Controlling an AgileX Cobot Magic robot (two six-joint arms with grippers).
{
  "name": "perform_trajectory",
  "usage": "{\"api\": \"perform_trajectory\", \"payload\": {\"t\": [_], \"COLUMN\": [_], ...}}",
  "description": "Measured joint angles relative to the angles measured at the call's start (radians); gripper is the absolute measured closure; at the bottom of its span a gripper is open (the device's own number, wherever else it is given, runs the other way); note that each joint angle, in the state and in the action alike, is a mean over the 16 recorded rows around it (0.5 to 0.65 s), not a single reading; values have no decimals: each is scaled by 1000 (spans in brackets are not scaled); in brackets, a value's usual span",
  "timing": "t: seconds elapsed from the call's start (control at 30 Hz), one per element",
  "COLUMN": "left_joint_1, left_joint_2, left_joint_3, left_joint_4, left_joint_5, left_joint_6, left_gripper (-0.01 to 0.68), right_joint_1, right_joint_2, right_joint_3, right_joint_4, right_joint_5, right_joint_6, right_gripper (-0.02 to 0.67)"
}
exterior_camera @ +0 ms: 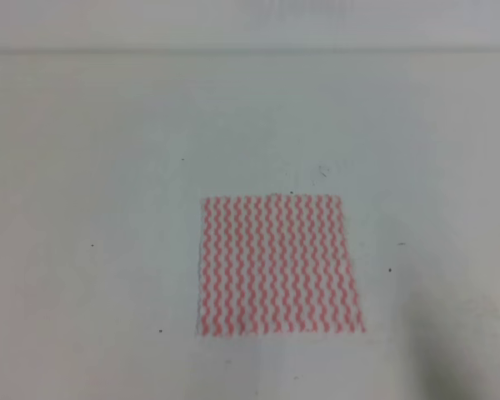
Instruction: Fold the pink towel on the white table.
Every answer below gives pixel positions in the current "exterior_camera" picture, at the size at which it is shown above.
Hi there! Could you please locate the pink white striped towel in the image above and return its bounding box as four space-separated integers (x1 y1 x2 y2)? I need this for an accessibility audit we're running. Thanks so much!
197 193 365 338

